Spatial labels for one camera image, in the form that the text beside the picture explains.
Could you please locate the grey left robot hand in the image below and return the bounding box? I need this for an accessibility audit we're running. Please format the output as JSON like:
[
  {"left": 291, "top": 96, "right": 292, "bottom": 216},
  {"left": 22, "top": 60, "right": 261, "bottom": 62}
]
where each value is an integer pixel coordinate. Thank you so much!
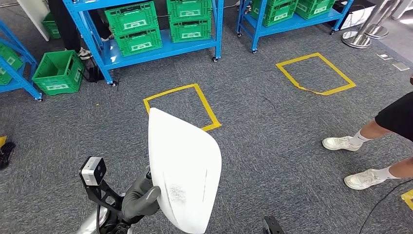
[{"left": 121, "top": 166, "right": 161, "bottom": 223}]

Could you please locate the white curved plastic part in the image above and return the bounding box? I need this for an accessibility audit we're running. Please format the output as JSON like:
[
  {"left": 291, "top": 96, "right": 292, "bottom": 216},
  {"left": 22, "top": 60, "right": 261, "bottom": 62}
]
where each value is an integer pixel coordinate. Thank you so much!
[{"left": 148, "top": 107, "right": 223, "bottom": 234}]

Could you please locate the blue metal shelf rack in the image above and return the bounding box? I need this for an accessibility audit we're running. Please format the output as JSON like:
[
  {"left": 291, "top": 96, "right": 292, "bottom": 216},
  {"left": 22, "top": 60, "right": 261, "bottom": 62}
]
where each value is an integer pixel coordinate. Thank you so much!
[
  {"left": 63, "top": 0, "right": 225, "bottom": 87},
  {"left": 0, "top": 19, "right": 43, "bottom": 102},
  {"left": 236, "top": 0, "right": 355, "bottom": 54}
]

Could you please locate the black router with antennas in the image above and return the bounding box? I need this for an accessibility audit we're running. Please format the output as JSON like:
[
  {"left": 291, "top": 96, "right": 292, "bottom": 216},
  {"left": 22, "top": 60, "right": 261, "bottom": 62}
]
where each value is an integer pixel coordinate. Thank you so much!
[{"left": 82, "top": 58, "right": 105, "bottom": 83}]

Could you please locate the black stand base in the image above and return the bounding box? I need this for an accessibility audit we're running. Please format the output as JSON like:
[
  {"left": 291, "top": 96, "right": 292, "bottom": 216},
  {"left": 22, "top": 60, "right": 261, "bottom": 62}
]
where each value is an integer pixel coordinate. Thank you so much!
[{"left": 0, "top": 142, "right": 16, "bottom": 171}]

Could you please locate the person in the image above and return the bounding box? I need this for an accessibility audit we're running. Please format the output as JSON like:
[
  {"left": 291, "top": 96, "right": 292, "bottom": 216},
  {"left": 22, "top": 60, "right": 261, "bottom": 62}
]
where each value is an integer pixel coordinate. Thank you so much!
[
  {"left": 322, "top": 76, "right": 413, "bottom": 191},
  {"left": 48, "top": 0, "right": 112, "bottom": 61}
]

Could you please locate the white cabinet panel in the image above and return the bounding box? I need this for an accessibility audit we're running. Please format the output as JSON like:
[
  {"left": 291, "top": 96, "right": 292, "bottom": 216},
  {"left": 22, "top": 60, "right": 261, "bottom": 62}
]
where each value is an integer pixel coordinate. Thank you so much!
[{"left": 16, "top": 0, "right": 51, "bottom": 41}]

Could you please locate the steel stanchion base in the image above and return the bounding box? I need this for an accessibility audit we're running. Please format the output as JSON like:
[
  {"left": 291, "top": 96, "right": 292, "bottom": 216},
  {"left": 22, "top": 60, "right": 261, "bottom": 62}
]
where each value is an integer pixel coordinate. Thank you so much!
[
  {"left": 364, "top": 0, "right": 404, "bottom": 40},
  {"left": 341, "top": 0, "right": 393, "bottom": 49}
]

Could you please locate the white box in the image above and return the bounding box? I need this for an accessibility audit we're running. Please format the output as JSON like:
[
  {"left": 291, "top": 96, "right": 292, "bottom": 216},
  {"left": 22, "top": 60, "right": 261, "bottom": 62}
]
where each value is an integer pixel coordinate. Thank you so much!
[{"left": 332, "top": 0, "right": 375, "bottom": 30}]

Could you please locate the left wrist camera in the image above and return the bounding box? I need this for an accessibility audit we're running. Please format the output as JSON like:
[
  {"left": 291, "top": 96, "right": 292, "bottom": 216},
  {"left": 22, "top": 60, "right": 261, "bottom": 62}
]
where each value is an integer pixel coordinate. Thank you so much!
[{"left": 79, "top": 156, "right": 125, "bottom": 214}]

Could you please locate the black floor cable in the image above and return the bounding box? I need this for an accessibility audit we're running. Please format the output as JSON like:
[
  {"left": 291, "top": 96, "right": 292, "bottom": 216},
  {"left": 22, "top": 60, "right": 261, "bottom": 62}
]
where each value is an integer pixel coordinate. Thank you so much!
[{"left": 358, "top": 179, "right": 413, "bottom": 234}]

